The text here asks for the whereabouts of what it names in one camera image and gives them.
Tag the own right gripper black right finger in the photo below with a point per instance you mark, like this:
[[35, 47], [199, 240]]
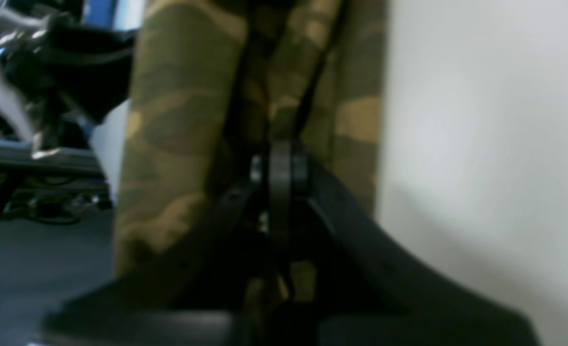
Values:
[[370, 291]]

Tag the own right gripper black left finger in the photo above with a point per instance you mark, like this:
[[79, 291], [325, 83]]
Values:
[[191, 294]]

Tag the camouflage T-shirt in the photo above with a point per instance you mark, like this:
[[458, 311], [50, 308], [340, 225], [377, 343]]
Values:
[[337, 68]]

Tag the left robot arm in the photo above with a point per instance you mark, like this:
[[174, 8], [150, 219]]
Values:
[[48, 81]]

